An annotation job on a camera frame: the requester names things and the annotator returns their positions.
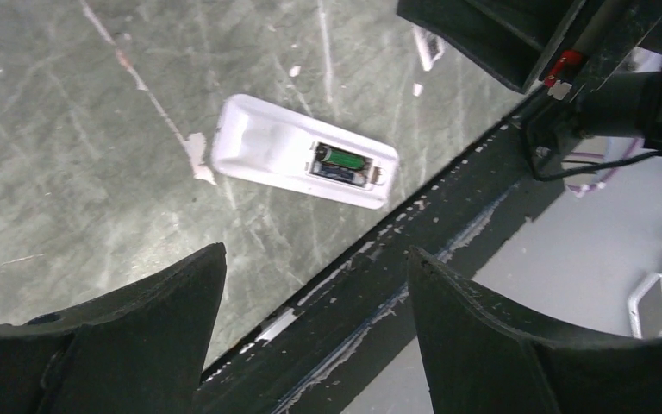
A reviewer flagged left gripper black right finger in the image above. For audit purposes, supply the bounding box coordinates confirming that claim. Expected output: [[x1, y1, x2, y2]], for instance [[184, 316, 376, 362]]
[[408, 248, 662, 413]]

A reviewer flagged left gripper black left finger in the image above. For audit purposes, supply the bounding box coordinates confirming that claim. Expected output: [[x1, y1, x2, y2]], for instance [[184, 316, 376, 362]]
[[0, 243, 227, 413]]

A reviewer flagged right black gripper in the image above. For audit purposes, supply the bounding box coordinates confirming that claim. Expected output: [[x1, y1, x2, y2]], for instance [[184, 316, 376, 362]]
[[397, 0, 662, 156]]

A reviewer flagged white battery cover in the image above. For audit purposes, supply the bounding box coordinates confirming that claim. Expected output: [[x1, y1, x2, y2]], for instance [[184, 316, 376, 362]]
[[412, 25, 446, 72]]

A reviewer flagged black green battery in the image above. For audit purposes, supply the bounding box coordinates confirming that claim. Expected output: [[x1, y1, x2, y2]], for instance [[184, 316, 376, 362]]
[[315, 143, 367, 171], [309, 162, 366, 187]]

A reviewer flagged white remote control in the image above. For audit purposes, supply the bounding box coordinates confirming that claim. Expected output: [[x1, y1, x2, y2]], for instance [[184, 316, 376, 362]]
[[210, 94, 400, 210]]

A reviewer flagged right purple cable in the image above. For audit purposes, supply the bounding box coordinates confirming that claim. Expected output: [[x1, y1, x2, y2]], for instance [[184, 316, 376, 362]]
[[562, 136, 646, 198]]

